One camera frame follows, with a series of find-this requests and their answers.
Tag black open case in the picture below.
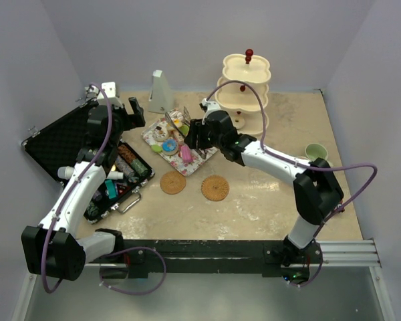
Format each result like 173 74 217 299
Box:
24 100 154 224

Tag blue glazed donut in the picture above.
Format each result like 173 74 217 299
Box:
162 138 179 155

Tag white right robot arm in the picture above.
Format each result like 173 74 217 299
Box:
184 110 344 263

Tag woven coaster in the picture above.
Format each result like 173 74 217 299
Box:
160 171 186 195
201 175 230 201

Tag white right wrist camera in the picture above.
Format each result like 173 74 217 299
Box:
200 98 221 118

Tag green macaron left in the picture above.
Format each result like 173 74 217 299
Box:
151 144 162 153

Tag metal tongs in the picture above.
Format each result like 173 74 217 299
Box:
164 106 191 138

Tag green cup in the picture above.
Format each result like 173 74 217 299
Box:
305 143 333 167

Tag orange poker chip stack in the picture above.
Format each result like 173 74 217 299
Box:
118 144 138 165

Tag floral serving tray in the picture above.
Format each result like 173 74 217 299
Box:
141 107 218 177

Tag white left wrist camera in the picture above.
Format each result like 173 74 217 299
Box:
96 82 124 109

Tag green poker chip stack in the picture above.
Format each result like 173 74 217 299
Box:
130 158 148 177

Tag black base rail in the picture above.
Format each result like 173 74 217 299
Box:
94 239 323 278

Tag white small bottle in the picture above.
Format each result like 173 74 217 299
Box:
106 171 124 180

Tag grey metronome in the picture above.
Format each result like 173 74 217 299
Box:
148 70 174 114

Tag cream three-tier dessert stand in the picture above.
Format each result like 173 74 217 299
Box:
213 48 272 136

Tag left woven coaster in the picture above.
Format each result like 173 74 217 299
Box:
160 171 186 195

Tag cream cake slice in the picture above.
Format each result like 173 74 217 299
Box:
172 131 184 145

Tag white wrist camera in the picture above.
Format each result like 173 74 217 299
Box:
96 82 124 109
200 98 221 118

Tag right woven coaster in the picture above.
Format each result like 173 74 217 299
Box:
201 175 230 201

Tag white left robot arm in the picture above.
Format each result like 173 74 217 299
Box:
21 97 146 281

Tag pink cake slice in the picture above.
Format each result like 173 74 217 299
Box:
180 145 193 164

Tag white striped donut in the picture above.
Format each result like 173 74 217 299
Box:
168 109 184 122

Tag cream plain donut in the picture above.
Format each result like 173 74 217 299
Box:
232 115 245 130

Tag yellow glazed donut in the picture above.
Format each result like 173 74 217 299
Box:
170 119 183 128

